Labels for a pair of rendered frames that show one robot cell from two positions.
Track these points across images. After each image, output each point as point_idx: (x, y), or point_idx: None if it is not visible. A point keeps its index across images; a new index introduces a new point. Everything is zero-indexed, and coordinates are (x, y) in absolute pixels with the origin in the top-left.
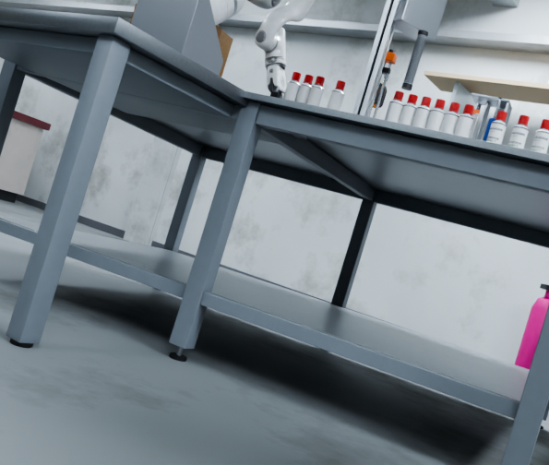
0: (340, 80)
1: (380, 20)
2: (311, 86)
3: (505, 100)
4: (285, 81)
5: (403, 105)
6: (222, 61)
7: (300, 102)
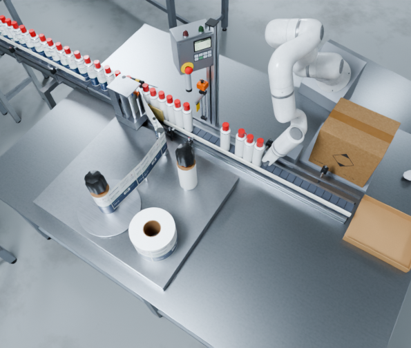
0: (227, 122)
1: (218, 61)
2: (246, 136)
3: (122, 74)
4: (266, 155)
5: (182, 107)
6: (301, 81)
7: (255, 70)
